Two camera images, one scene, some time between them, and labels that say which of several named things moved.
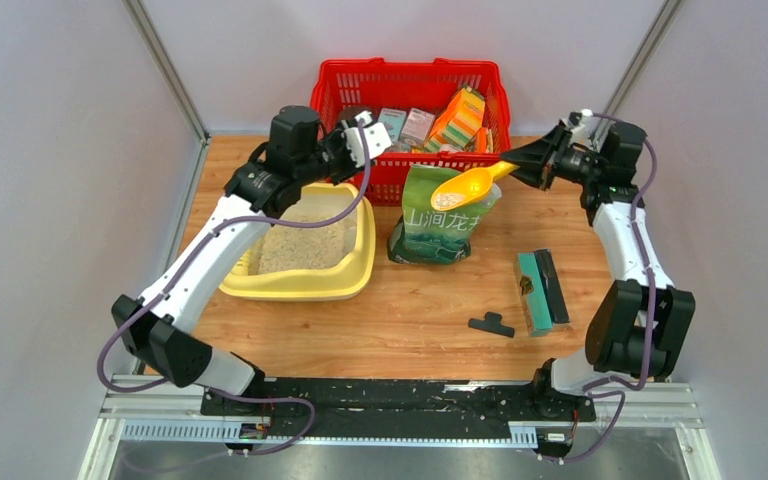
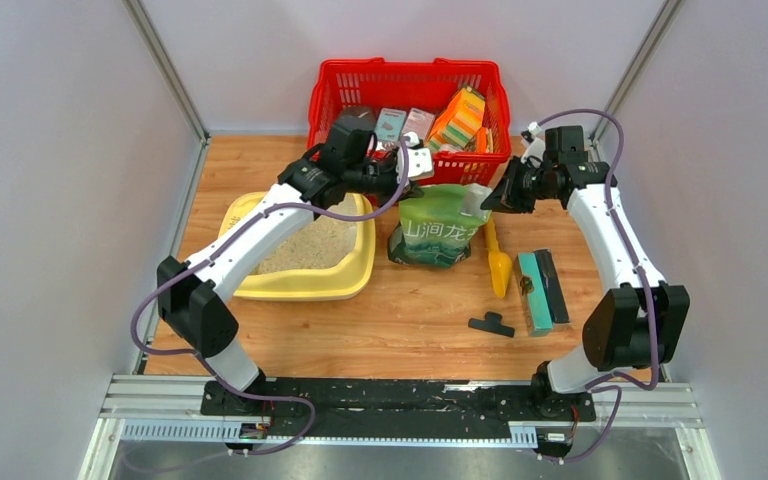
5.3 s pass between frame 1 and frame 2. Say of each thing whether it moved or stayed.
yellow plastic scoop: moved
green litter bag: stayed
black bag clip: stayed
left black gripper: moved
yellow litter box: stayed
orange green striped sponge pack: stayed
